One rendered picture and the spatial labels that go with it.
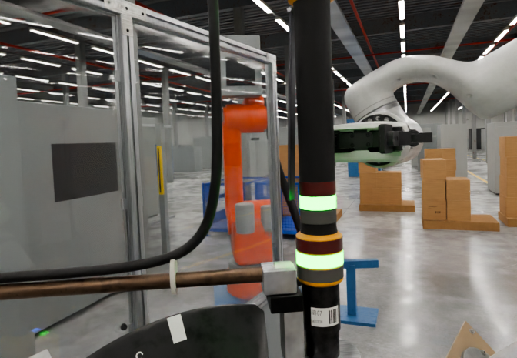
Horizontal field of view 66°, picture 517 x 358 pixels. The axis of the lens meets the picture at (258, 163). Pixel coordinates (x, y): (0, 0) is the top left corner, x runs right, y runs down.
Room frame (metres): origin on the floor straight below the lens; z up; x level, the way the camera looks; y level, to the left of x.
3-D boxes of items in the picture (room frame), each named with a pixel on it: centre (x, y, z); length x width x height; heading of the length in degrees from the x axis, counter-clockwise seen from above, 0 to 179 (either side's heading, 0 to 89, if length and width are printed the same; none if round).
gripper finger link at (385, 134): (0.45, -0.16, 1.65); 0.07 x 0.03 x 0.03; 150
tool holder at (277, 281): (0.37, -0.04, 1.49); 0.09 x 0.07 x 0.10; 95
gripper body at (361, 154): (0.55, -0.15, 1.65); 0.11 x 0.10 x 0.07; 150
